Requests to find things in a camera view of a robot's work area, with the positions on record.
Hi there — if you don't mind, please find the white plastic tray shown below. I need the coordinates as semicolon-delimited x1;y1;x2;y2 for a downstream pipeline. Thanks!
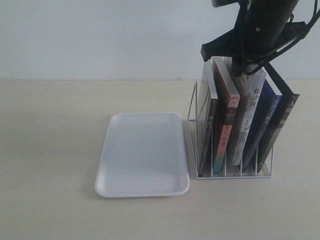
94;112;190;198

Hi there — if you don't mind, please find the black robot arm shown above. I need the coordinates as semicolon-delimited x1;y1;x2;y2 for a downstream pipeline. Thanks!
200;0;320;63

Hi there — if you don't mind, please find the dark blue moon book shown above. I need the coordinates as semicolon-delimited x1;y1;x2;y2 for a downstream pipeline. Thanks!
242;77;283;171

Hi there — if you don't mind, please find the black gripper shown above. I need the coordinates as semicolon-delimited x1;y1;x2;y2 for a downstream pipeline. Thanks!
201;27;307;62

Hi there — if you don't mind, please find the dark grey cover book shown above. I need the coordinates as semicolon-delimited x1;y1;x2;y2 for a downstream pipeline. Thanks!
197;60;218;177

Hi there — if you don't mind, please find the white wire book rack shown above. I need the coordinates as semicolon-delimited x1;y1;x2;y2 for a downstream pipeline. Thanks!
186;80;274;181

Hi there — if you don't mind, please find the red teal spine book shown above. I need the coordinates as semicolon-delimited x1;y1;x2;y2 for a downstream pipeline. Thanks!
212;57;240;176

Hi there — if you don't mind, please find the black spine book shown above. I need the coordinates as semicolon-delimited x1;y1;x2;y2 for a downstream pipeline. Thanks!
257;63;300;173

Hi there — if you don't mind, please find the grey white spine book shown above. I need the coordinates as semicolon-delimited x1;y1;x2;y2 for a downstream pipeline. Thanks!
223;57;266;166

